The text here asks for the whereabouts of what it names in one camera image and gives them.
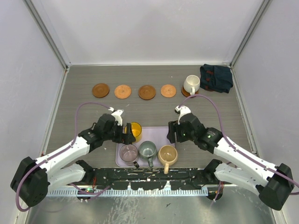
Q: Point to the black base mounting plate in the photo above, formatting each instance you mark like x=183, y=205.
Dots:
x=149, y=178

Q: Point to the slotted white cable duct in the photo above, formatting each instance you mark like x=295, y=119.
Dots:
x=71, y=191

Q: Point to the dark blue folded cloth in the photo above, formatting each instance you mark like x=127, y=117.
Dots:
x=216, y=78

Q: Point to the clear purple glass mug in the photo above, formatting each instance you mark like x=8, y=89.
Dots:
x=129, y=155

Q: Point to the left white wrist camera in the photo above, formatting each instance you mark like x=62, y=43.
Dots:
x=117, y=114

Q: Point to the grey green ceramic mug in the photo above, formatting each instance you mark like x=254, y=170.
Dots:
x=148, y=151

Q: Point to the left aluminium frame post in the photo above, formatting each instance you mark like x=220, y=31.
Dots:
x=40, y=16

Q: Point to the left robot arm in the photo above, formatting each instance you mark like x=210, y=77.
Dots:
x=34, y=178

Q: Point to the aluminium frame post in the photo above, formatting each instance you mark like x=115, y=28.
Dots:
x=253, y=25
x=40, y=16

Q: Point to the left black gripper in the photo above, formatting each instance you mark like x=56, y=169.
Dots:
x=128, y=137

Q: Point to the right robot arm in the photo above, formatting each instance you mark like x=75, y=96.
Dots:
x=271, y=183

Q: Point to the woven rattan coaster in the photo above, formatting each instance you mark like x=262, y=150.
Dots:
x=122, y=91
x=168, y=90

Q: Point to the yellow glass mug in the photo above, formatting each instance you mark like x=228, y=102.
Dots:
x=137, y=131

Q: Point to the white ceramic mug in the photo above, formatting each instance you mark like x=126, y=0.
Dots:
x=191, y=84

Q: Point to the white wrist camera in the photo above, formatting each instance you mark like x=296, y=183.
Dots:
x=117, y=114
x=182, y=111

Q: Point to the right aluminium frame post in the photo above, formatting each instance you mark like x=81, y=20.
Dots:
x=253, y=25

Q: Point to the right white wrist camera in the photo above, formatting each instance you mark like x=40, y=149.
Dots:
x=182, y=111

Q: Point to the lavender plastic tray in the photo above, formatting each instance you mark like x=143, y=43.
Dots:
x=158, y=135

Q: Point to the beige ceramic mug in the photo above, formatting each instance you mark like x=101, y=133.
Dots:
x=167, y=156

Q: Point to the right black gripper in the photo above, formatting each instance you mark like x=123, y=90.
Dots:
x=174, y=127

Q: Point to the wooden coaster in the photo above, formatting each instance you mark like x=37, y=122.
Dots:
x=147, y=92
x=187, y=94
x=100, y=90

